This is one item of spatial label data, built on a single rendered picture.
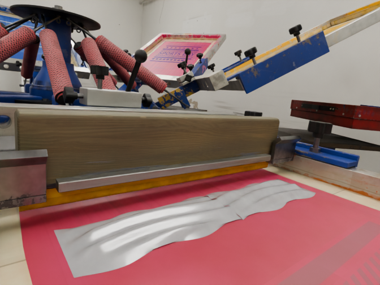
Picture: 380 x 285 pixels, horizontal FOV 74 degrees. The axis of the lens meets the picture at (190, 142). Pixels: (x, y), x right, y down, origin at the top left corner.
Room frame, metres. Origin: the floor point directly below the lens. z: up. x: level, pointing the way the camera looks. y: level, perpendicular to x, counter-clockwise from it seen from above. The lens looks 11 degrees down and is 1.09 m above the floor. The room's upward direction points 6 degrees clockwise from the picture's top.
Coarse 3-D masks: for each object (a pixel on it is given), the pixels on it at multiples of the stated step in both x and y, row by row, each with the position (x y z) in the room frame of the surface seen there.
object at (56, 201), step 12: (240, 168) 0.43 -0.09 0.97; (252, 168) 0.45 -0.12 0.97; (168, 180) 0.33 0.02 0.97; (180, 180) 0.35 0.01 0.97; (192, 180) 0.36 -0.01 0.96; (84, 192) 0.26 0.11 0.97; (96, 192) 0.27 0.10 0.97; (108, 192) 0.28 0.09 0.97; (120, 192) 0.29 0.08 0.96; (36, 204) 0.23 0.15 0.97; (48, 204) 0.24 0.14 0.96; (60, 204) 0.25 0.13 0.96
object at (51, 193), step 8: (224, 168) 0.40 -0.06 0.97; (232, 168) 0.42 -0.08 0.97; (168, 176) 0.33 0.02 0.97; (176, 176) 0.34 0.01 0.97; (120, 184) 0.29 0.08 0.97; (128, 184) 0.29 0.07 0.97; (48, 192) 0.24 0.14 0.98; (56, 192) 0.24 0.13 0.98; (64, 192) 0.25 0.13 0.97; (72, 192) 0.25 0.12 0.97; (80, 192) 0.26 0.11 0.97
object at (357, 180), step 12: (300, 156) 0.49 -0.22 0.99; (288, 168) 0.50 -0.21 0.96; (300, 168) 0.48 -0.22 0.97; (312, 168) 0.46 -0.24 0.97; (324, 168) 0.45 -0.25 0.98; (336, 168) 0.43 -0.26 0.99; (348, 168) 0.43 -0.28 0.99; (324, 180) 0.44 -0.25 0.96; (336, 180) 0.43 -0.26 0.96; (348, 180) 0.42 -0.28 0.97; (360, 180) 0.40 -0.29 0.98; (372, 180) 0.39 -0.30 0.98; (360, 192) 0.40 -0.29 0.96; (372, 192) 0.39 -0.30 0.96
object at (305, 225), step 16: (224, 176) 0.42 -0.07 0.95; (240, 176) 0.43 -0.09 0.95; (256, 176) 0.43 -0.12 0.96; (272, 176) 0.44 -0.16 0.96; (208, 192) 0.34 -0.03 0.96; (320, 192) 0.39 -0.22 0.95; (288, 208) 0.31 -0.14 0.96; (304, 208) 0.32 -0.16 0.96; (320, 208) 0.32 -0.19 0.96; (336, 208) 0.33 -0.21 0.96; (352, 208) 0.33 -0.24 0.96; (368, 208) 0.34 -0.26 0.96; (256, 224) 0.26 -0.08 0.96; (272, 224) 0.26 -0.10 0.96; (288, 224) 0.27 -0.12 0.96; (304, 224) 0.27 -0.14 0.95; (320, 224) 0.28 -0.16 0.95; (336, 224) 0.28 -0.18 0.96; (352, 224) 0.28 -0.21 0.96; (288, 240) 0.23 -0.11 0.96; (304, 240) 0.24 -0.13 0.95; (320, 240) 0.24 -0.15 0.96
